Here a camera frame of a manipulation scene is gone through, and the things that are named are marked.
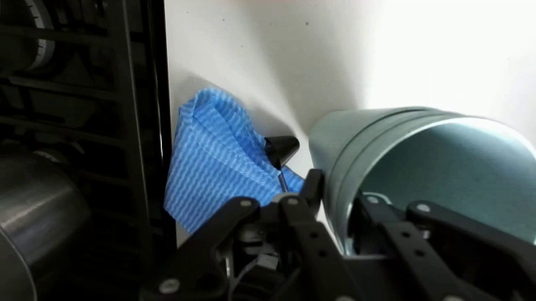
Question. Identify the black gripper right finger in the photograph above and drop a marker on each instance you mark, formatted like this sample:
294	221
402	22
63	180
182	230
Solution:
445	251

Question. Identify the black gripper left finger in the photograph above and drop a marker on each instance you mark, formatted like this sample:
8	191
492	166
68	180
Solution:
211	240

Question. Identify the light blue plastic cup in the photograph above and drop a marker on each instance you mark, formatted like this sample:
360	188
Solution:
328	144
390	118
457	178

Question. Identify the blue striped cleaning cloth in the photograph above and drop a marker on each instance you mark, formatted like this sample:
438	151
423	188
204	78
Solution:
217	151

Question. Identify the small black cone object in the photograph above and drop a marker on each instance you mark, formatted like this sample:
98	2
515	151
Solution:
279	149

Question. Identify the small steel saucepan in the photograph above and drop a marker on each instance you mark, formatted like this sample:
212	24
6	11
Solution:
38	223

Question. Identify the black and steel gas stove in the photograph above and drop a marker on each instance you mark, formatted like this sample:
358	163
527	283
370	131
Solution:
110	84

